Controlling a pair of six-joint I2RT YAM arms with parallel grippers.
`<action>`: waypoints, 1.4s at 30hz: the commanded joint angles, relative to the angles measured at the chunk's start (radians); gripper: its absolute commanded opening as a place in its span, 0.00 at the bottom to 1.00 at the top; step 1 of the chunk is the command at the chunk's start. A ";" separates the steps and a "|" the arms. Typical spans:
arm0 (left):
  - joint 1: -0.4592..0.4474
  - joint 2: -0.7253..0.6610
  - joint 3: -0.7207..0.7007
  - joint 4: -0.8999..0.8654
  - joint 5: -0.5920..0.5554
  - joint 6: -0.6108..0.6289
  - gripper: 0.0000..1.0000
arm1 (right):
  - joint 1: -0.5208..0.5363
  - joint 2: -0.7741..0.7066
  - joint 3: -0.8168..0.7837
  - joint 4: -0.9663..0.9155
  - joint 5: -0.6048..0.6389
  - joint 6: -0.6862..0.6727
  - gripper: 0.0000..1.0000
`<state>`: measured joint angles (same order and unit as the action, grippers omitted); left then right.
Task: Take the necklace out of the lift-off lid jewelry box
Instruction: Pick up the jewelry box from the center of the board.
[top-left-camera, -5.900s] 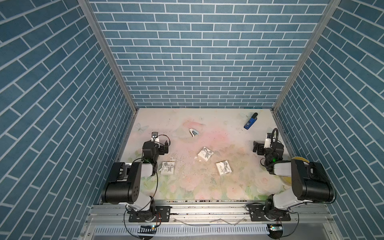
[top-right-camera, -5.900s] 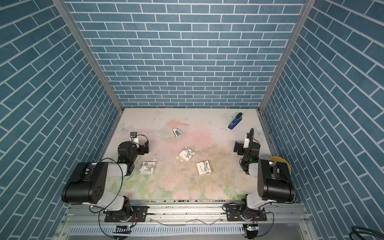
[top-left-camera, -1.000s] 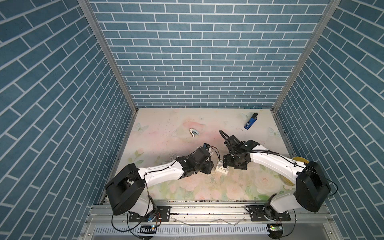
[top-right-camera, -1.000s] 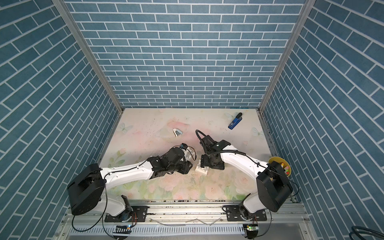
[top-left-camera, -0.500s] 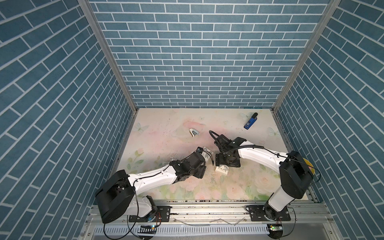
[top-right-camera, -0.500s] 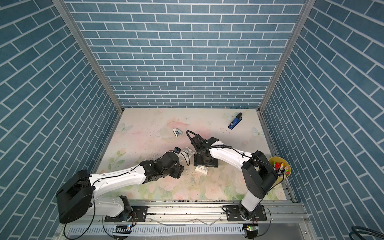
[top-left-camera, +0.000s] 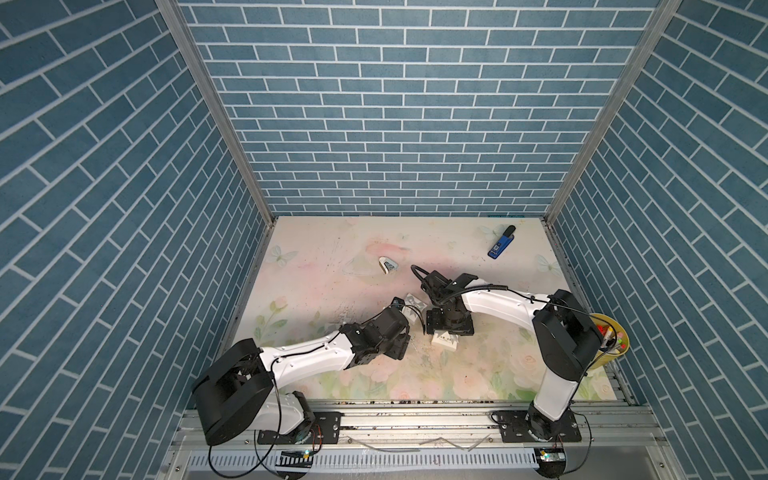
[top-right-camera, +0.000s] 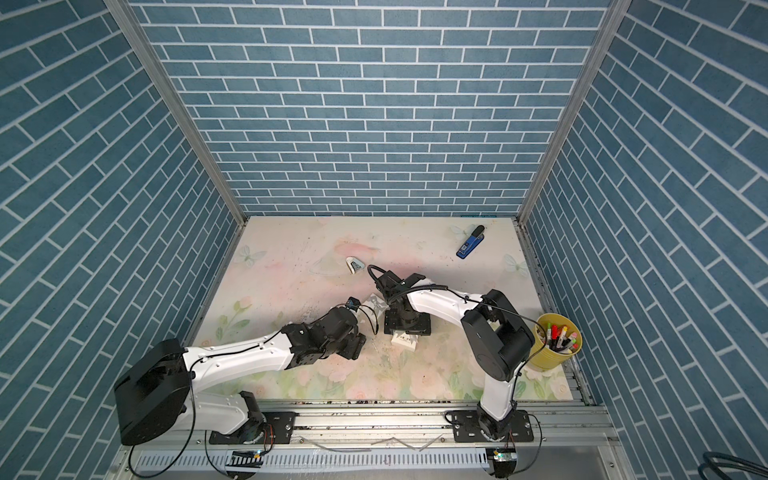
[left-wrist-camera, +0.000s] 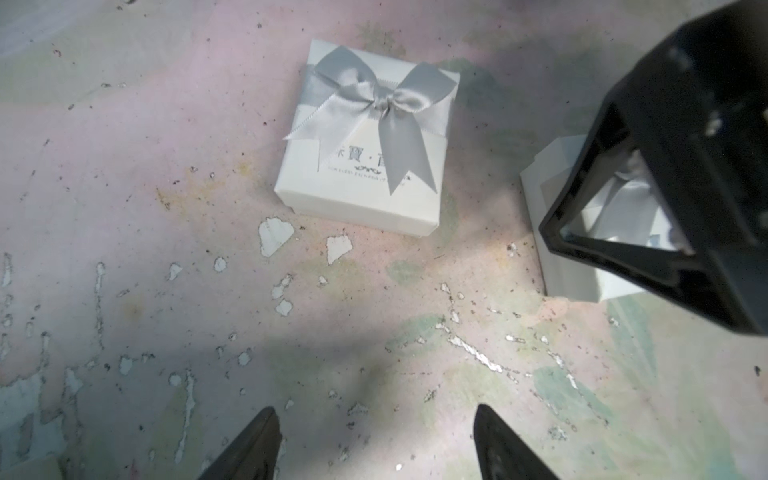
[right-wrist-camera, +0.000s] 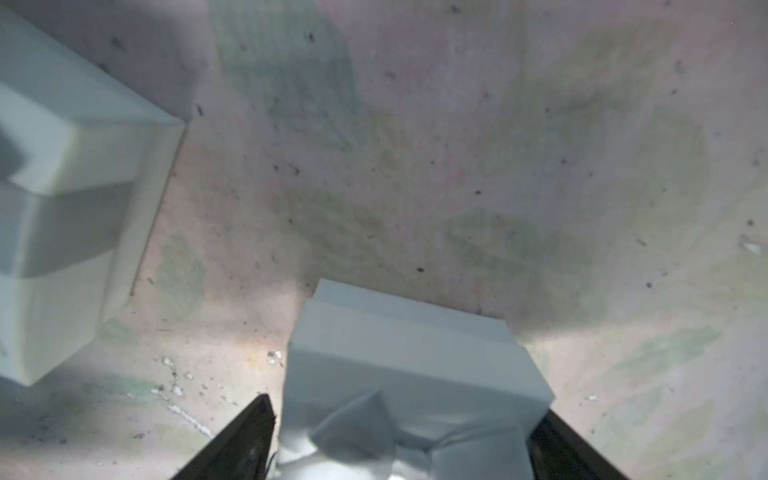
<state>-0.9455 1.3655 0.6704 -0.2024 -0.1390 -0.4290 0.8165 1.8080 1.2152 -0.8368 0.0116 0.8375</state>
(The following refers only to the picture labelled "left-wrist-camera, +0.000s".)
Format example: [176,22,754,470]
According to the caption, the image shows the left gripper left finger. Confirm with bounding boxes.
[198,406,282,480]

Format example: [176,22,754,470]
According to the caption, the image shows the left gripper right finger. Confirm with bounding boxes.
[473,404,558,480]

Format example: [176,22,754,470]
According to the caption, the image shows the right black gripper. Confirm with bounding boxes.
[611,1,767,336]

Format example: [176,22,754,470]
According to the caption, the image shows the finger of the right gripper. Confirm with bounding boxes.
[539,100,729,324]

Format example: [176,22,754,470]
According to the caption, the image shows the white bow box lid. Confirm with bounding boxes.
[520,134,691,304]

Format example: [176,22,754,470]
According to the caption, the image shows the middle white bow gift box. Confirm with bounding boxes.
[274,40,461,237]

